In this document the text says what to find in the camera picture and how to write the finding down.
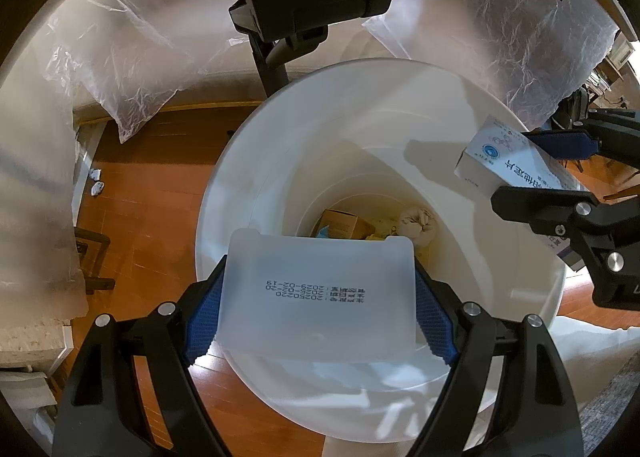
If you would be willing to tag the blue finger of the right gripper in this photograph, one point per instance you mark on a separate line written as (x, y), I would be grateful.
(542, 209)
(564, 144)

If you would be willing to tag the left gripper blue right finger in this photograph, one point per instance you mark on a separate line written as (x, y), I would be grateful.
(434, 322)

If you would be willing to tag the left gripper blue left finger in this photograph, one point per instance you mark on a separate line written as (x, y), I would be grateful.
(202, 324)

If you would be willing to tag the white medicine box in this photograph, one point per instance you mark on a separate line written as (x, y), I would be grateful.
(501, 156)

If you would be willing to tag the paper towel ball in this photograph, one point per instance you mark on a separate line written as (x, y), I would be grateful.
(419, 225)

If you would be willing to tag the translucent white plastic box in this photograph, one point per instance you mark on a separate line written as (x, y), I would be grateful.
(318, 300)

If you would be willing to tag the white trash bin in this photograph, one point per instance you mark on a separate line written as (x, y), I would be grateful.
(374, 137)

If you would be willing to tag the grey rug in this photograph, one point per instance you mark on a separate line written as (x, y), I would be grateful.
(600, 414)

